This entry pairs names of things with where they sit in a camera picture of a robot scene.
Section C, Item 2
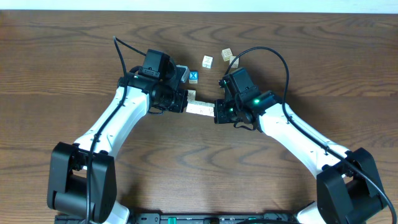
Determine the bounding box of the wooden block letter J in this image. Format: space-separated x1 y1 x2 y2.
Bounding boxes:
186 100 196 114

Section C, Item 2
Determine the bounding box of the wooden block with grapes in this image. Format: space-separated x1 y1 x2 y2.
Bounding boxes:
205 103 215 117

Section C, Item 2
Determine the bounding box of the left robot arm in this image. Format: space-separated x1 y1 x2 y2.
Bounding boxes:
47 64 190 223

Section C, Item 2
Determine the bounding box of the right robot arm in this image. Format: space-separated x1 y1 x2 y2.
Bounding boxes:
214 91 397 223

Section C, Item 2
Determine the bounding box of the wooden block W centre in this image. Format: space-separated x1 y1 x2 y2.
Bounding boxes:
187 90 196 101

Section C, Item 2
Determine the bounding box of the blue X wooden block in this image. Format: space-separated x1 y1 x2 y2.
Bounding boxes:
188 71 198 84

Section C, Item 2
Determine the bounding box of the wooden block red edge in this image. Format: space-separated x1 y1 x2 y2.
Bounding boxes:
229 56 239 68

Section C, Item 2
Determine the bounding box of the wooden block with umbrella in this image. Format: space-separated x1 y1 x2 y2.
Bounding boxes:
202 55 213 68

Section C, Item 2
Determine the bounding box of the tan wooden block far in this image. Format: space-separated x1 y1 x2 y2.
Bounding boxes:
221 48 233 62

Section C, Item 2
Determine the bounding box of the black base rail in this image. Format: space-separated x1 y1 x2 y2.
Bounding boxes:
54 212 299 224

